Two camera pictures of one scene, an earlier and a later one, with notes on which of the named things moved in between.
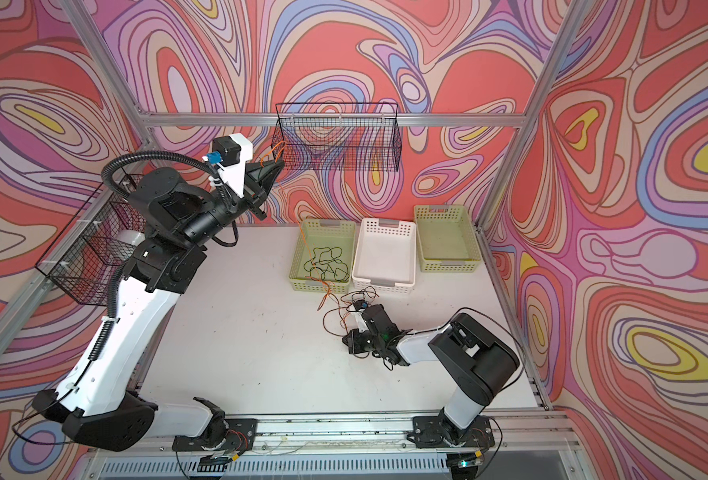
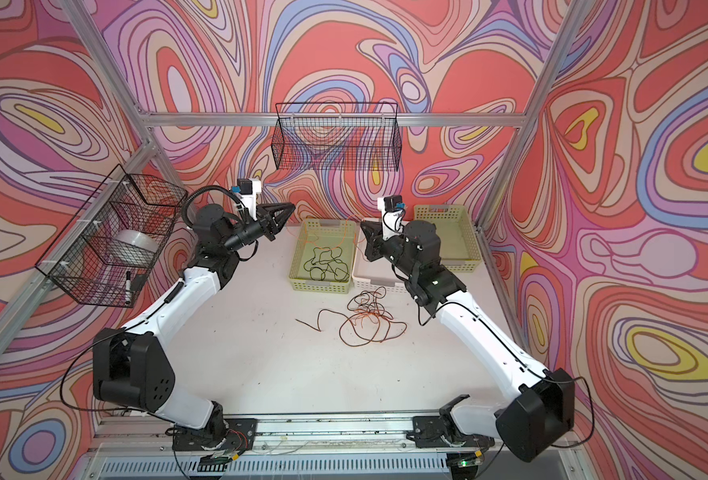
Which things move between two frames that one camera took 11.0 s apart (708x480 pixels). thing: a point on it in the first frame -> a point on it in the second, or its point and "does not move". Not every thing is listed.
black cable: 325,259 does not move
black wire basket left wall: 87,258 does not move
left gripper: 252,196 -> 265,223
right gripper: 354,345 -> 373,230
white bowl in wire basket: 128,239 does not move
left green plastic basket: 323,259 does not move
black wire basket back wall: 342,136 does not move
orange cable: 298,225 -> 305,235
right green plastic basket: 447,241 does not move
